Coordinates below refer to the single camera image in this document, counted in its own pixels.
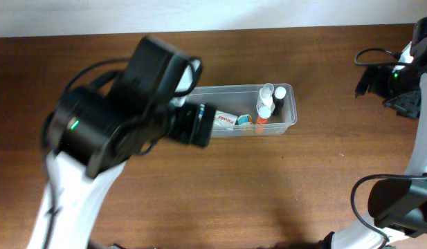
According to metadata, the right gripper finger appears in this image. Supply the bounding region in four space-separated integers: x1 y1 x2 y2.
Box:
383 90 421 120
355 66 374 98

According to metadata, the white green medicine box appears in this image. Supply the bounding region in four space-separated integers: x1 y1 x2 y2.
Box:
213 111 237 131

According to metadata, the small jar gold lid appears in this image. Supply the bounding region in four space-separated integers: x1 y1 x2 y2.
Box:
237 114 253 127

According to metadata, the orange tablet tube white cap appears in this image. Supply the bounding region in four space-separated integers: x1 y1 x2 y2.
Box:
255 106 271 134

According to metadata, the white spray bottle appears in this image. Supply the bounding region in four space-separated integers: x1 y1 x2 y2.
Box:
256 83 275 112

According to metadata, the dark bottle white cap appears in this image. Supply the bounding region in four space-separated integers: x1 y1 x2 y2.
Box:
272 86 287 116

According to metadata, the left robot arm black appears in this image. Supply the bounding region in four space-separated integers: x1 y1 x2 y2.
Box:
28 37 216 248

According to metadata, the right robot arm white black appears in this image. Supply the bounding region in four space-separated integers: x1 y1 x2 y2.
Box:
317 17 427 248

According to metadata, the clear plastic container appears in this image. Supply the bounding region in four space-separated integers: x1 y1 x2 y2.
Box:
186 83 298 138

